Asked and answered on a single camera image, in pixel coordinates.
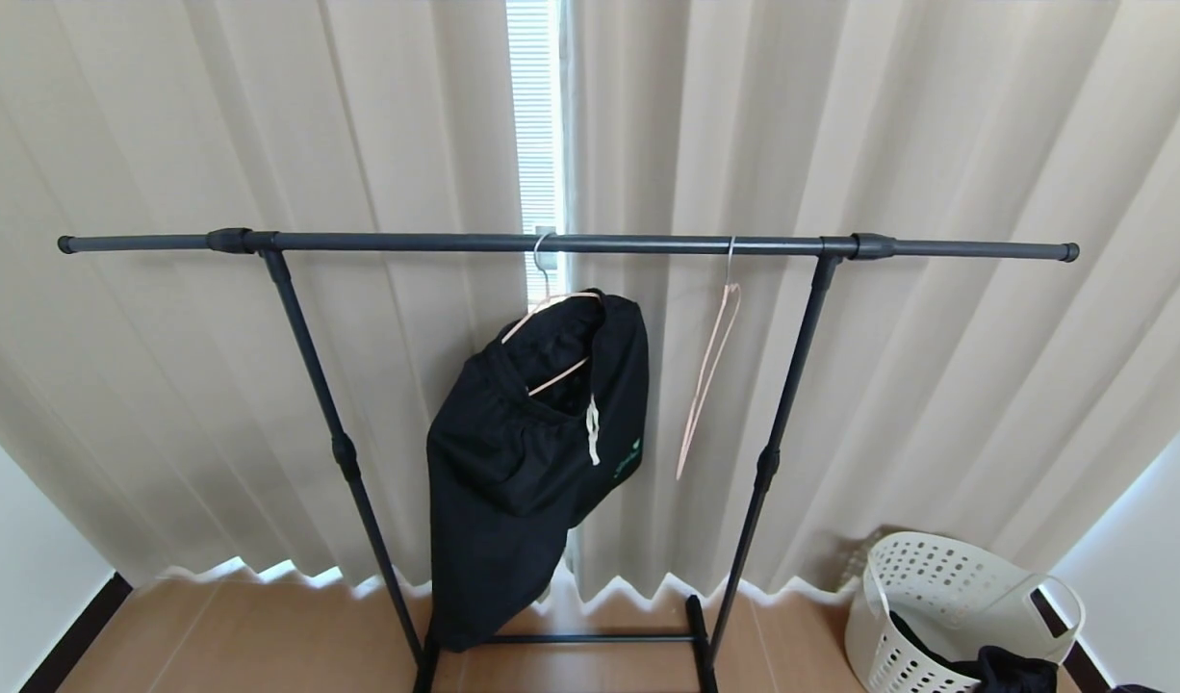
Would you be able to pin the pink clothes hanger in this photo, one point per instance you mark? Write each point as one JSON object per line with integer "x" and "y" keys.
{"x": 558, "y": 377}
{"x": 707, "y": 377}

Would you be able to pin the black shorts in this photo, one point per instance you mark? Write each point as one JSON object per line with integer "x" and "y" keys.
{"x": 513, "y": 500}

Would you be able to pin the black garment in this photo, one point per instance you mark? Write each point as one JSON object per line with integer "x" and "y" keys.
{"x": 1018, "y": 669}

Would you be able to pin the black clothes rack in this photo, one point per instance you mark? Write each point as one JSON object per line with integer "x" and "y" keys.
{"x": 648, "y": 243}

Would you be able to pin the white laundry basket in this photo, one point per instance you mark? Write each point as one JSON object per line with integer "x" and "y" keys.
{"x": 936, "y": 587}

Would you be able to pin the window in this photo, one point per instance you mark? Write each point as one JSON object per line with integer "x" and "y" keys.
{"x": 532, "y": 115}

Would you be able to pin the beige curtain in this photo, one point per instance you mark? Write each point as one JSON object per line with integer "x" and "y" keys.
{"x": 888, "y": 125}
{"x": 215, "y": 125}

